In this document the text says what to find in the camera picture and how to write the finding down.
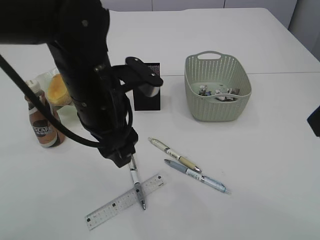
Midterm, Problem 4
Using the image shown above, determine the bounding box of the translucent green wavy bowl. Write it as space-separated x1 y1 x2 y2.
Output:
36 68 75 115

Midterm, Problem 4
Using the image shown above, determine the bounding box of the beige grip pen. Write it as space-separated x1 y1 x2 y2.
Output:
148 137 202 173

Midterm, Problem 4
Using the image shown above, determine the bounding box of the yellow bread loaf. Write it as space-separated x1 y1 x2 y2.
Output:
47 73 72 107

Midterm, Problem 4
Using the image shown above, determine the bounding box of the clear plastic ruler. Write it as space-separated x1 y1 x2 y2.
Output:
84 171 169 231

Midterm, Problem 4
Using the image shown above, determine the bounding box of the small paper ball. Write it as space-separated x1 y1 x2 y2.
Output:
198 85 212 97

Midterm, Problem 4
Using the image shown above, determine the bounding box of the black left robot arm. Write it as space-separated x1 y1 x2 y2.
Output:
0 0 138 167

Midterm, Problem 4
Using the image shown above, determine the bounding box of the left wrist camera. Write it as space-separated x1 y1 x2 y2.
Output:
125 56 163 98

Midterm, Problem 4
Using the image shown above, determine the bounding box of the light blue pen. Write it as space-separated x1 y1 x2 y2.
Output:
164 159 231 195

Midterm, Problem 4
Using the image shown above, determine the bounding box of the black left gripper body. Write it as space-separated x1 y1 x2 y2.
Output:
84 125 138 168

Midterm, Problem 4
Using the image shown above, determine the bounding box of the large paper ball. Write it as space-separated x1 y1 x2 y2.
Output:
215 88 240 102

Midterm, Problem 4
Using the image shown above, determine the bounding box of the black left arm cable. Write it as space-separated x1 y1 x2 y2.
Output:
0 53 101 148

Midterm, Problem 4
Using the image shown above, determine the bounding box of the green plastic basket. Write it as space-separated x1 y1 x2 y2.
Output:
184 51 252 122

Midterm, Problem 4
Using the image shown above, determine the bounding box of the white grey pen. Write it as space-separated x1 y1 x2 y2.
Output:
128 154 146 211

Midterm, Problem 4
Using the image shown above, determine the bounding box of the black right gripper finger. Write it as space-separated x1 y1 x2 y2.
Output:
307 106 320 137

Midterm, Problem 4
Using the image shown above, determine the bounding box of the black mesh pen holder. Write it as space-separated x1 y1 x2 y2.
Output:
133 62 161 111

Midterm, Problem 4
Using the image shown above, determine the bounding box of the brown coffee bottle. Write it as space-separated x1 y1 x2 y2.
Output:
24 79 65 148

